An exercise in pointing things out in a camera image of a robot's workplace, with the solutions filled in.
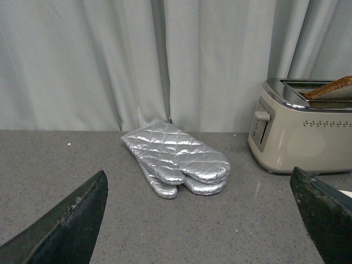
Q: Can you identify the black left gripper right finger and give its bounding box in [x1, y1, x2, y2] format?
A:
[290, 167, 351, 263]

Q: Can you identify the slice of brown bread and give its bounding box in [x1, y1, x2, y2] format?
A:
[304, 75, 351, 100]

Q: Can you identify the white round plate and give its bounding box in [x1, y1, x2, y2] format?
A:
[339, 190, 352, 198]

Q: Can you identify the upper silver quilted oven mitt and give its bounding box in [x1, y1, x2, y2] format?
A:
[121, 120, 230, 185]

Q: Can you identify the lower silver quilted oven mitt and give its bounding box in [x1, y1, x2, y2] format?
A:
[139, 162, 229, 199]

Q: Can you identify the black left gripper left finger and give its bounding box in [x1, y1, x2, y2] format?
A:
[1, 170, 108, 263]

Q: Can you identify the grey pleated curtain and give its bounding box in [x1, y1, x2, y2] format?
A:
[1, 1, 351, 132]

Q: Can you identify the beige two-slot toaster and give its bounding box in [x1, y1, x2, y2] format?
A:
[248, 79, 351, 173]

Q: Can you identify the silver quilted oven mitt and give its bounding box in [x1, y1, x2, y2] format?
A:
[139, 162, 229, 199]
[121, 120, 230, 185]

